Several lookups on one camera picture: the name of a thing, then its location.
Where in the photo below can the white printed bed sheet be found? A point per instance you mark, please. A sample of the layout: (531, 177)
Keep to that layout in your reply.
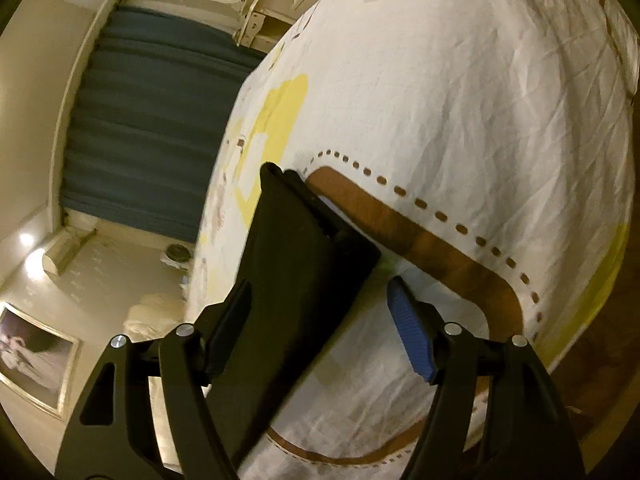
(450, 110)

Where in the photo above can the black pants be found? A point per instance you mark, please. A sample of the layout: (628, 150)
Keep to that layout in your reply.
(300, 260)

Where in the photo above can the round fan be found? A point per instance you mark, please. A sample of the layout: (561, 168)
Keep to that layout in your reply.
(176, 253)

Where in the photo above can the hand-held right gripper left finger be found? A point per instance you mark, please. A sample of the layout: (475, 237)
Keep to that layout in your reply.
(227, 332)

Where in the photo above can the cream tufted headboard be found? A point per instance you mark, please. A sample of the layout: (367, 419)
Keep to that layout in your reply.
(152, 315)

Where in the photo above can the cream wooden cabinet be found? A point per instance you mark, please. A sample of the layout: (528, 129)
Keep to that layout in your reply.
(270, 5)

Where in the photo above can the blue curtain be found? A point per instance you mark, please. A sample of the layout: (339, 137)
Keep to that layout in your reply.
(150, 110)

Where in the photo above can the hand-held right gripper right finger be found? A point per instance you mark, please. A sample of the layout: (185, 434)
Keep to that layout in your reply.
(407, 327)

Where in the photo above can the framed wall picture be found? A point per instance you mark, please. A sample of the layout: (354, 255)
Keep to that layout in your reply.
(35, 357)

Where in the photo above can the cream air conditioner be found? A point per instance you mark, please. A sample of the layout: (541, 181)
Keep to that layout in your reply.
(60, 256)

